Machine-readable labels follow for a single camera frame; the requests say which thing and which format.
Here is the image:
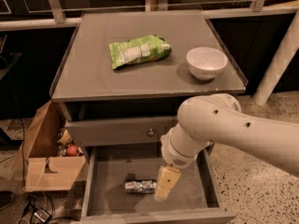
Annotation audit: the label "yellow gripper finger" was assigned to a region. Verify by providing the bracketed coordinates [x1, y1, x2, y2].
[154, 165, 180, 202]

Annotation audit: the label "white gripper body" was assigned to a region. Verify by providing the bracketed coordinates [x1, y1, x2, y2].
[161, 127, 196, 169]

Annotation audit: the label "silver redbull can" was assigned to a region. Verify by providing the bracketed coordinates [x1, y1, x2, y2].
[124, 179, 157, 194]

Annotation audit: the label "red apple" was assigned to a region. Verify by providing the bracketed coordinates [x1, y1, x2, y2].
[66, 145, 78, 157]

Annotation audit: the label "black floor cables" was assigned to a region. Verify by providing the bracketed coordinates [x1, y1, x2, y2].
[15, 193, 82, 224]

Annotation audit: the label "brown cardboard box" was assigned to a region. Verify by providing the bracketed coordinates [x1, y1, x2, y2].
[13, 101, 86, 192]

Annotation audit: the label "metal railing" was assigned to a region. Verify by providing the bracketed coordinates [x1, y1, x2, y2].
[0, 0, 298, 32]

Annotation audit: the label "grey open middle drawer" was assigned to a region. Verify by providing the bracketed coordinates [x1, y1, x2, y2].
[80, 143, 235, 224]

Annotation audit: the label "round metal drawer knob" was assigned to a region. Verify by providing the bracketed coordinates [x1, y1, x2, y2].
[148, 128, 156, 137]

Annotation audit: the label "white ceramic bowl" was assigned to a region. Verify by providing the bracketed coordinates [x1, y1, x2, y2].
[186, 47, 228, 80]

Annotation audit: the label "grey top drawer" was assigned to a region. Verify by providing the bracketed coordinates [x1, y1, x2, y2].
[65, 116, 178, 147]

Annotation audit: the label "green snack bag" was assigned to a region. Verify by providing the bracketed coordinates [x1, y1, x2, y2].
[109, 35, 172, 70]

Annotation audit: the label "grey drawer cabinet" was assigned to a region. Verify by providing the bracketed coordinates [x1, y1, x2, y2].
[49, 10, 249, 224]

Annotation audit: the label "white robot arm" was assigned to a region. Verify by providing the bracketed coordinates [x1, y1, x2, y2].
[154, 93, 299, 202]

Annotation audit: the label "yellowish packet in box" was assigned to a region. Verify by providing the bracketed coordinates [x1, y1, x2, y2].
[57, 129, 72, 147]

